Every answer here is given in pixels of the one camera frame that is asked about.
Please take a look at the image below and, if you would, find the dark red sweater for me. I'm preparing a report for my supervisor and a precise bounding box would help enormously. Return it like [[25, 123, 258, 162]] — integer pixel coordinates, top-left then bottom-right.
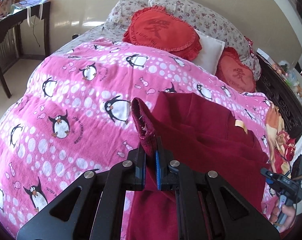
[[126, 92, 268, 239]]

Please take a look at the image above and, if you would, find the person's right hand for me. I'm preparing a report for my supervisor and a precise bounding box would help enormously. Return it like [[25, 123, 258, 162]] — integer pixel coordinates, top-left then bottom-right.
[[269, 205, 296, 233]]

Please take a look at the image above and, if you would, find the pink penguin blanket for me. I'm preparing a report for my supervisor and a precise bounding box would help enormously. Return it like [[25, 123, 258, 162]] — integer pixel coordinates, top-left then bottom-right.
[[0, 38, 270, 237]]

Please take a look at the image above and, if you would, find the dark wooden headboard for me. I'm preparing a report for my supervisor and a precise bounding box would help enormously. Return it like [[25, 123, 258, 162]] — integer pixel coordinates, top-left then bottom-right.
[[256, 56, 302, 140]]

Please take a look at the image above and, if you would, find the right red heart pillow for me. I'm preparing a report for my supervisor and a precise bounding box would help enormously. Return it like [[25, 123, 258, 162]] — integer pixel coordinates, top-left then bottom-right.
[[216, 47, 256, 93]]

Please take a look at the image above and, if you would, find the red heart pillow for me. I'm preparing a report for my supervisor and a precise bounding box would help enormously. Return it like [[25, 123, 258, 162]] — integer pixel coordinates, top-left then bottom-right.
[[216, 47, 256, 93], [123, 5, 202, 61]]

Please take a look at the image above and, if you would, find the white square pillow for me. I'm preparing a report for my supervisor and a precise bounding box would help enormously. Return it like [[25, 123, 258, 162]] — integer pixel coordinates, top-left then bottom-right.
[[192, 29, 225, 75]]

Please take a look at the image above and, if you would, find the floral bed pillow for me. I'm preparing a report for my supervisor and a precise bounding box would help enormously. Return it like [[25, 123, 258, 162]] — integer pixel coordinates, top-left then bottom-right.
[[148, 0, 261, 80]]

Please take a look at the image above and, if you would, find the left red heart pillow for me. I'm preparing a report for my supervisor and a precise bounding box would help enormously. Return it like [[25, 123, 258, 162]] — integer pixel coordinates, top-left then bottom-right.
[[123, 5, 202, 61]]

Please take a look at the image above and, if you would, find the dark wooden desk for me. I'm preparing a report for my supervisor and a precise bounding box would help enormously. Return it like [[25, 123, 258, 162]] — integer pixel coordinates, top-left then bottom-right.
[[0, 1, 51, 98]]

